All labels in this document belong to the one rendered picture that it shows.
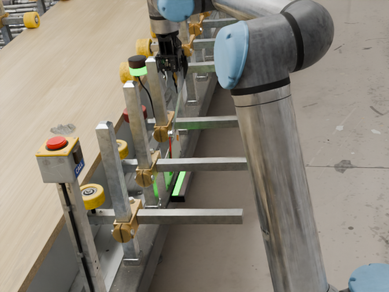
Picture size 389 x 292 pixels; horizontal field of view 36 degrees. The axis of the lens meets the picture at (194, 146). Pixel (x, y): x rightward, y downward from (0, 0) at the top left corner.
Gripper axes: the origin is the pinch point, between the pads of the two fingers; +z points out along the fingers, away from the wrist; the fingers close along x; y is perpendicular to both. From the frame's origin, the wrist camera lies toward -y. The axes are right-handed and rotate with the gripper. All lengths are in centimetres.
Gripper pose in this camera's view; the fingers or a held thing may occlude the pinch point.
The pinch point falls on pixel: (177, 88)
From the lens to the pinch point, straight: 193.9
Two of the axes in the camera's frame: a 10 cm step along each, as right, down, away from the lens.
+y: -1.7, 5.0, -8.5
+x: 9.8, -0.3, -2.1
